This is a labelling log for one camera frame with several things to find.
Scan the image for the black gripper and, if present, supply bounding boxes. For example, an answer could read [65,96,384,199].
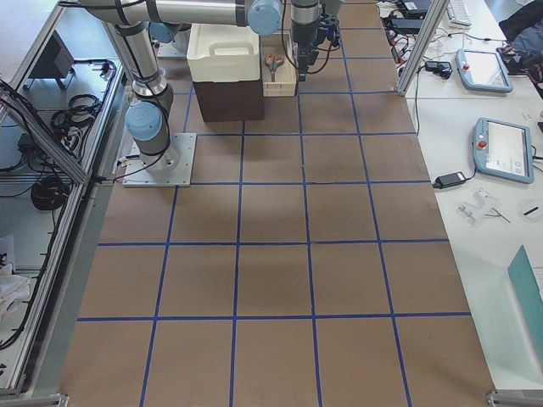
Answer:
[316,11,341,47]
[293,42,319,82]

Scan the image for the wooden drawer white handle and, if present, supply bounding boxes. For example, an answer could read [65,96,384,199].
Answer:
[260,32,298,98]

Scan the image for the orange grey scissors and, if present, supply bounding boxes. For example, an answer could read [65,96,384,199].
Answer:
[265,53,284,82]

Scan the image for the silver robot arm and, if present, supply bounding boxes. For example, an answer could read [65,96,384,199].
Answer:
[80,1,343,116]
[290,0,344,81]

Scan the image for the dark brown drawer cabinet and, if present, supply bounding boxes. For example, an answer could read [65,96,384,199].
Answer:
[193,79,265,122]

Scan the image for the white plastic tray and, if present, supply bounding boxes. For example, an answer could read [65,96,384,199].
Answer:
[187,24,260,83]

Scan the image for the upper blue teach pendant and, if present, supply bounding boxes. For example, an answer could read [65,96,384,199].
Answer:
[455,49,513,93]

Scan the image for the blue teach pendant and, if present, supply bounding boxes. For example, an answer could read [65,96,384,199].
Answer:
[473,118,534,184]
[455,49,513,93]

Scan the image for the black power adapter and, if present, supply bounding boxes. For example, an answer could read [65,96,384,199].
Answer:
[433,171,467,189]

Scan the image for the lower blue teach pendant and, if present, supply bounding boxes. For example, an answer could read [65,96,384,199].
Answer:
[473,118,534,184]

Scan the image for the teal notebook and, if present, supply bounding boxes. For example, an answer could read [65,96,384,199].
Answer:
[507,245,542,337]

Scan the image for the white cloth bundle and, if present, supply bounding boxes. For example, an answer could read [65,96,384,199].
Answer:
[1,263,31,318]

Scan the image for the aluminium frame post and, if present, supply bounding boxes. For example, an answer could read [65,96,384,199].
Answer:
[396,0,448,97]

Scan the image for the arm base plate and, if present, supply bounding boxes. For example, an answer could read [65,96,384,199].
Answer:
[122,133,197,187]
[158,31,190,59]

